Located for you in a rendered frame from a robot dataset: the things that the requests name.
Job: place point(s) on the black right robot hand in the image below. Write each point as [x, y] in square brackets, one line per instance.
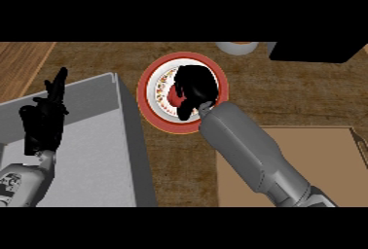
[194, 84]

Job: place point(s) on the black appliance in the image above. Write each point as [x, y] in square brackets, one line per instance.
[317, 50]

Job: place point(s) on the white round container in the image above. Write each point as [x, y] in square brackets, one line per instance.
[237, 48]

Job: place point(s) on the red rimmed white plate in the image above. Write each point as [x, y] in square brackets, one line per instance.
[159, 107]

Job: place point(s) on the brown cardboard box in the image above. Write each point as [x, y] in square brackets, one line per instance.
[307, 162]

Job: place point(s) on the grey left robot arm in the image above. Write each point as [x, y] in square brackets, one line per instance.
[26, 181]

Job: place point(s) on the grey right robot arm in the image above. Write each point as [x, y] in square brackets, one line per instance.
[254, 155]

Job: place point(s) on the grey tray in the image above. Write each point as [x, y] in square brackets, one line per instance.
[91, 152]

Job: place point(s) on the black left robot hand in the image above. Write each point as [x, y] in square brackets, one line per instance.
[44, 120]

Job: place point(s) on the red bell pepper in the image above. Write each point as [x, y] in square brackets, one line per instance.
[178, 101]

